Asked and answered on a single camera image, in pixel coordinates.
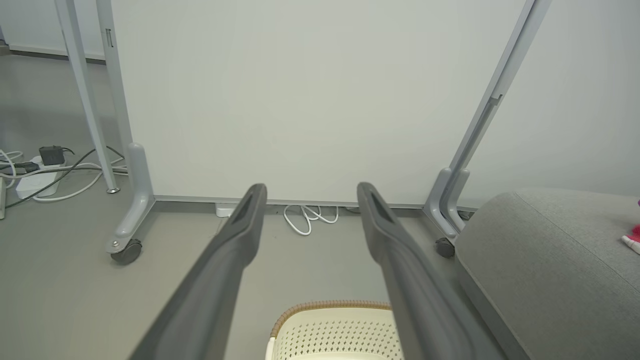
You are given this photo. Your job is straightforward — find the white power cable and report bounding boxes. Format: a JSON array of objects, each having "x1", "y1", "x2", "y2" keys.
[{"x1": 0, "y1": 149, "x2": 129, "y2": 203}]

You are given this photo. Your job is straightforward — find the black power adapter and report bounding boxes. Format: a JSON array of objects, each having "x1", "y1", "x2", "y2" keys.
[{"x1": 38, "y1": 145, "x2": 67, "y2": 166}]

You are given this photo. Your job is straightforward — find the grey fabric sofa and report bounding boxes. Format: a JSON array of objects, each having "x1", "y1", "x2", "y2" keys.
[{"x1": 454, "y1": 187, "x2": 640, "y2": 360}]

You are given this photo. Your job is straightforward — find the cream perforated laundry basket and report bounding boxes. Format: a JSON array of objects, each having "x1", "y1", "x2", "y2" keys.
[{"x1": 265, "y1": 300, "x2": 405, "y2": 360}]

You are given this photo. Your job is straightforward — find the white metal stand leg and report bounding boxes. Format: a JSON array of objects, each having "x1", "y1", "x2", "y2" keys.
[{"x1": 54, "y1": 0, "x2": 121, "y2": 195}]

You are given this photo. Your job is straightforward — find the white partition panel grey frame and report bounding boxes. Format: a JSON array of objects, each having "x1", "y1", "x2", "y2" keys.
[
  {"x1": 95, "y1": 0, "x2": 553, "y2": 266},
  {"x1": 440, "y1": 0, "x2": 640, "y2": 236}
]

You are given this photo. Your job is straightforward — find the white power strip with plugs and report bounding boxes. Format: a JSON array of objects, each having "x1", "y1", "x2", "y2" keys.
[{"x1": 4, "y1": 145, "x2": 126, "y2": 209}]

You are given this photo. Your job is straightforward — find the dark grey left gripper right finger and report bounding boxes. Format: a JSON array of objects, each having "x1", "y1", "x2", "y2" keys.
[{"x1": 356, "y1": 181, "x2": 502, "y2": 360}]

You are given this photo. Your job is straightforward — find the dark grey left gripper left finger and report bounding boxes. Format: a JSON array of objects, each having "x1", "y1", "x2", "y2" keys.
[{"x1": 127, "y1": 182, "x2": 269, "y2": 360}]

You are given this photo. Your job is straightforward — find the white coiled floor cable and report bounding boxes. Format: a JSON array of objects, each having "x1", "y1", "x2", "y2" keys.
[{"x1": 283, "y1": 204, "x2": 340, "y2": 236}]

